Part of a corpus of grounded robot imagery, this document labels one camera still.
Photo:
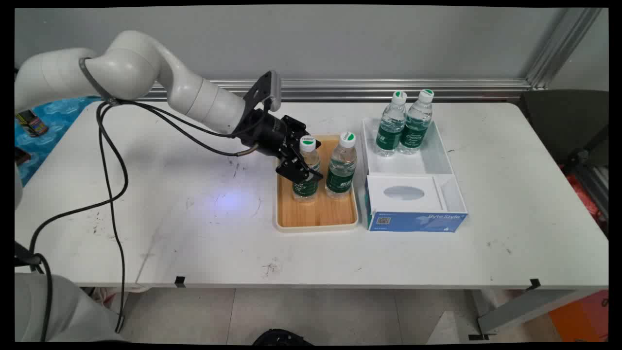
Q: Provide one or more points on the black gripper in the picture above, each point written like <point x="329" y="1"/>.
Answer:
<point x="267" y="133"/>

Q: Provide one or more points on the water bottle with green label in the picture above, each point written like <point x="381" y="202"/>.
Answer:
<point x="417" y="129"/>
<point x="390" y="131"/>
<point x="306" y="190"/>
<point x="340" y="170"/>

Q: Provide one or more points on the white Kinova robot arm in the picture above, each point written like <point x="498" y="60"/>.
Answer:
<point x="131" y="68"/>

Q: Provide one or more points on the bamboo tray with cream rim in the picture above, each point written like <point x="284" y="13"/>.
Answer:
<point x="316" y="214"/>

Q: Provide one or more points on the blue and white tissue box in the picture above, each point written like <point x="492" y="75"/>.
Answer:
<point x="413" y="221"/>

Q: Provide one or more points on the white open storage box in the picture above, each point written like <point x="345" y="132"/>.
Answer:
<point x="437" y="155"/>

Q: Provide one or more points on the black tape piece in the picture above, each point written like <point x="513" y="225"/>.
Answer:
<point x="180" y="281"/>
<point x="535" y="284"/>

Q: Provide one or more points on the black round floor object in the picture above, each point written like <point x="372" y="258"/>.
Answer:
<point x="282" y="337"/>

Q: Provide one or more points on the blue bubble mat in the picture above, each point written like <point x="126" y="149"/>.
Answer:
<point x="58" y="112"/>

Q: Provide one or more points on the dark printed drink can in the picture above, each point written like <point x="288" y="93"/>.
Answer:
<point x="31" y="124"/>

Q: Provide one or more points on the grey table leg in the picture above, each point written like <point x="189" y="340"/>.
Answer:
<point x="529" y="306"/>

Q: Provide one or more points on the red mesh bag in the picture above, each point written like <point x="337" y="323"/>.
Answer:
<point x="585" y="199"/>

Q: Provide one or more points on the orange box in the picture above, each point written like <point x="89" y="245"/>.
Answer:
<point x="583" y="316"/>

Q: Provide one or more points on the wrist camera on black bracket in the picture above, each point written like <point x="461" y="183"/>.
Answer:
<point x="262" y="92"/>

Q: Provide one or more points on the long aluminium frame rail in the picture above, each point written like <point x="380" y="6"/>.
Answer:
<point x="388" y="90"/>

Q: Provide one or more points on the aluminium frame corner post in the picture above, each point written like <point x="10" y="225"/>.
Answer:
<point x="563" y="48"/>

